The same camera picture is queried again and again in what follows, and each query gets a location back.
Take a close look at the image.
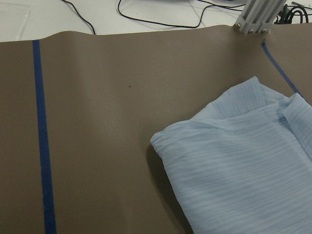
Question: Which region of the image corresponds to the aluminium frame post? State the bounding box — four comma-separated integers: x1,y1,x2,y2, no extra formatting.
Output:
234,0,286,34

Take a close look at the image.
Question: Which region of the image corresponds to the light blue button shirt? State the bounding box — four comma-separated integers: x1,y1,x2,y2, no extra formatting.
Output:
151,77,312,234

